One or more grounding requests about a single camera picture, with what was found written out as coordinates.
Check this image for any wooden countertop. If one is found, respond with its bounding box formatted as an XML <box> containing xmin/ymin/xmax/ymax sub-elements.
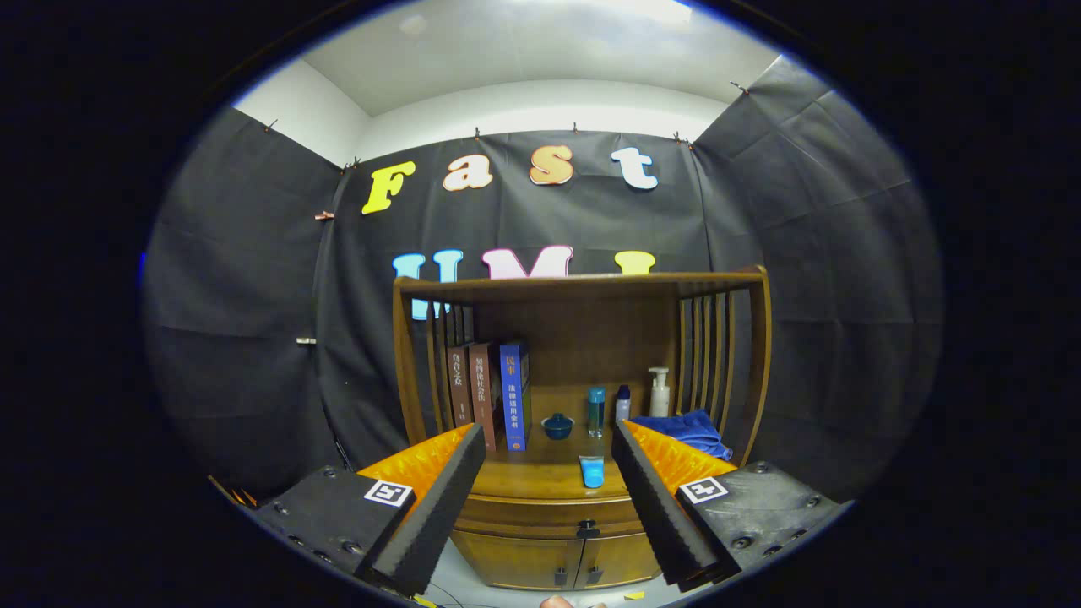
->
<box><xmin>431</xmin><ymin>384</ymin><xmax>744</xmax><ymax>501</ymax></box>

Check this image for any wooden cabinet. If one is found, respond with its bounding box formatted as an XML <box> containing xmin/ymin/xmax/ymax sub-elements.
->
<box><xmin>392</xmin><ymin>265</ymin><xmax>772</xmax><ymax>592</ymax></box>

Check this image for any blue towel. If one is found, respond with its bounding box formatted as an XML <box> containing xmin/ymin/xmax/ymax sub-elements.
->
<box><xmin>629</xmin><ymin>410</ymin><xmax>734</xmax><ymax>462</ymax></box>

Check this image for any reddish brown book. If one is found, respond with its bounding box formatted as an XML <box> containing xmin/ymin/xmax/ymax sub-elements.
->
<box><xmin>469</xmin><ymin>342</ymin><xmax>503</xmax><ymax>451</ymax></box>

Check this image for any blue book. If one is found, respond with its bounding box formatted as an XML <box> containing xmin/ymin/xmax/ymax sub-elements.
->
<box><xmin>499</xmin><ymin>342</ymin><xmax>531</xmax><ymax>453</ymax></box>

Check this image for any dark brown book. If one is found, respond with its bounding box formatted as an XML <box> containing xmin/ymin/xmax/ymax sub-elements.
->
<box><xmin>448</xmin><ymin>345</ymin><xmax>475</xmax><ymax>432</ymax></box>

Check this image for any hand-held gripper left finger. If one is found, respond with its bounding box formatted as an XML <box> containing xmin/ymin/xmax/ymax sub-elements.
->
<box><xmin>253</xmin><ymin>423</ymin><xmax>488</xmax><ymax>597</ymax></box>

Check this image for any wooden drawer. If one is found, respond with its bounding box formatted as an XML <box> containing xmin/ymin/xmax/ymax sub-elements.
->
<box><xmin>463</xmin><ymin>494</ymin><xmax>647</xmax><ymax>541</ymax></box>

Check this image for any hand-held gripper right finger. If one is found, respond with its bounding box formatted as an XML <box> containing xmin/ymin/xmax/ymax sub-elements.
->
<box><xmin>610</xmin><ymin>420</ymin><xmax>852</xmax><ymax>594</ymax></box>

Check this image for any wooden cabinet door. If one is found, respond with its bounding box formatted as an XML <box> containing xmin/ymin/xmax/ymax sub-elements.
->
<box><xmin>452</xmin><ymin>530</ymin><xmax>585</xmax><ymax>590</ymax></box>
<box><xmin>579</xmin><ymin>532</ymin><xmax>664</xmax><ymax>588</ymax></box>

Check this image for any black floor cable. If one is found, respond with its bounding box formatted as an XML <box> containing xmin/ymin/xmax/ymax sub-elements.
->
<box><xmin>414</xmin><ymin>583</ymin><xmax>474</xmax><ymax>608</ymax></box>

